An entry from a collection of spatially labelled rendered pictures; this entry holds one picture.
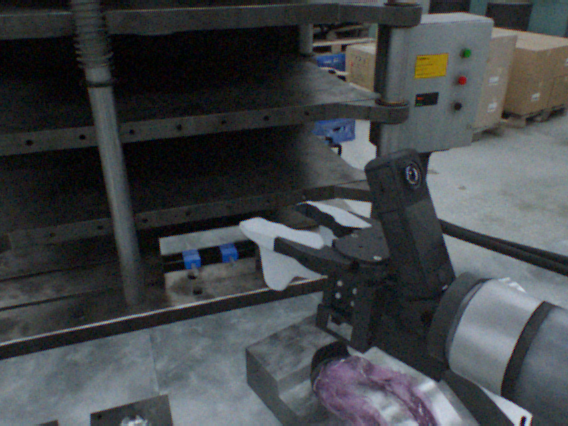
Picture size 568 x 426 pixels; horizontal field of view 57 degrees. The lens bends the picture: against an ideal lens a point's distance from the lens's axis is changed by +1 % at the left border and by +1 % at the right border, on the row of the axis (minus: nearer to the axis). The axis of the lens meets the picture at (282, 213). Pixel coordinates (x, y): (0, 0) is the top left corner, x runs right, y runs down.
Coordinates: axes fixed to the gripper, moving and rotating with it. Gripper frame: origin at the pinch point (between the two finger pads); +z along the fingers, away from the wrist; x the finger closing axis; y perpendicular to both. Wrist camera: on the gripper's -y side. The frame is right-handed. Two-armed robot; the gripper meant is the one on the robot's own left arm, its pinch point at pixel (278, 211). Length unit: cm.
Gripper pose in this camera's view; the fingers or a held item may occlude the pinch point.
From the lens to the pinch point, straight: 50.8
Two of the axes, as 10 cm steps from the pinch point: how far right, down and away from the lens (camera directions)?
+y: -0.9, 9.2, 3.8
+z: -7.3, -3.2, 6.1
